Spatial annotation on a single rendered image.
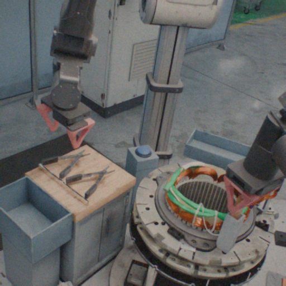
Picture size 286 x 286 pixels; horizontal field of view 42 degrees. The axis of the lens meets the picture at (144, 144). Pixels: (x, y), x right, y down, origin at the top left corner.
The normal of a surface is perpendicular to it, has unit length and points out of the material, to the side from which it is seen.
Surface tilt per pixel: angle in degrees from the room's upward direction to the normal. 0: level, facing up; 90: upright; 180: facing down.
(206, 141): 90
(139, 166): 90
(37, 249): 90
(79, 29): 115
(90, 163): 0
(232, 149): 90
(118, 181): 0
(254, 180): 5
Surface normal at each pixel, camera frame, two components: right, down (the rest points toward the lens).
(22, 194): 0.75, 0.45
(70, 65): 0.30, -0.71
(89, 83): -0.62, 0.30
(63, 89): 0.14, 0.63
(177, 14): 0.12, 0.79
